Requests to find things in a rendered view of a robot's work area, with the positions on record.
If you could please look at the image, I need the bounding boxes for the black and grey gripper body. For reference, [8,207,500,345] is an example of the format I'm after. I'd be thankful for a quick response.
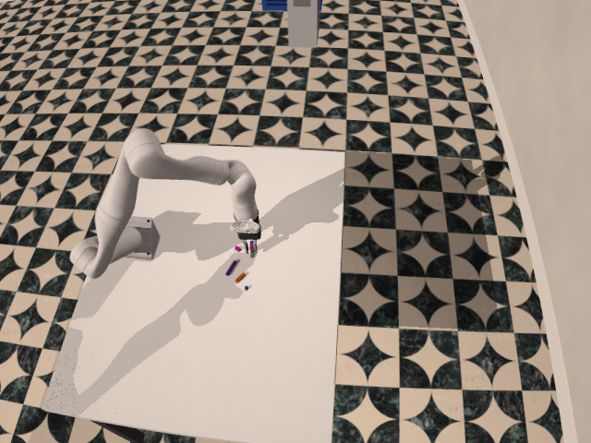
[230,204,261,240]

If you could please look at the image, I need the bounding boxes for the dark purple rod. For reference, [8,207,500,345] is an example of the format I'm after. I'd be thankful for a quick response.
[225,260,237,276]

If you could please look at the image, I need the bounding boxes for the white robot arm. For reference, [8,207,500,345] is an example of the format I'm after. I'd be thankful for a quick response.
[70,128,257,279]

